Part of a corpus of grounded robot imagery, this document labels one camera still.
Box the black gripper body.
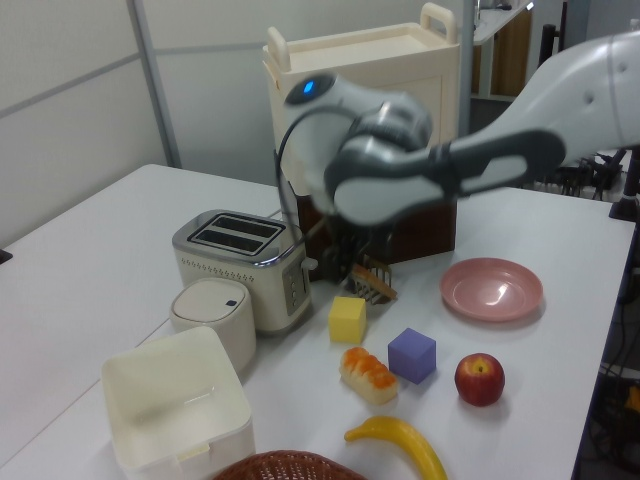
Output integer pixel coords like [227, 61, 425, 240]
[324, 222, 374, 256]

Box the orange glazed bread loaf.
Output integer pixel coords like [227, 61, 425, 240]
[339, 347, 400, 406]

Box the gold metal toast rack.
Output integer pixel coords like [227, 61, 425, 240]
[344, 255, 392, 305]

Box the yellow foam cube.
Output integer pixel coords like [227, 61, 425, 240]
[328, 295, 367, 345]

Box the dark brown wooden box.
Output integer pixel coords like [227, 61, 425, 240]
[294, 192, 459, 284]

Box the cream chrome two-slot toaster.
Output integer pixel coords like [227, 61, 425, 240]
[171, 208, 320, 337]

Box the purple foam cube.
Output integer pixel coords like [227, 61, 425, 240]
[387, 327, 437, 385]

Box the small white lidded bin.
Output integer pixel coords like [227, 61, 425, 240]
[169, 278, 257, 374]

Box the pink plastic plate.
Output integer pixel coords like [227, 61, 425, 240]
[439, 257, 545, 323]

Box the red apple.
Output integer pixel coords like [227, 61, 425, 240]
[453, 352, 506, 407]

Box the yellow banana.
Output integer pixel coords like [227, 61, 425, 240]
[343, 414, 449, 480]

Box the cream toy cabinet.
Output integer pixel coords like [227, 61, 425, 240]
[261, 2, 460, 194]

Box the brown wicker basket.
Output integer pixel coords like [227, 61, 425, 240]
[212, 449, 374, 480]

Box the cream open plastic box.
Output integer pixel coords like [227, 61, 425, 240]
[101, 326, 253, 474]

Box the black clamp pole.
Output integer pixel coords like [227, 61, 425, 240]
[608, 144, 640, 221]

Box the black monitor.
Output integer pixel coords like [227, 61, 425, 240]
[539, 0, 570, 66]

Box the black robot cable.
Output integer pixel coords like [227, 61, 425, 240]
[272, 107, 361, 251]

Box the black cable bundle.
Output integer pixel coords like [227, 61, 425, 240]
[534, 148, 627, 200]

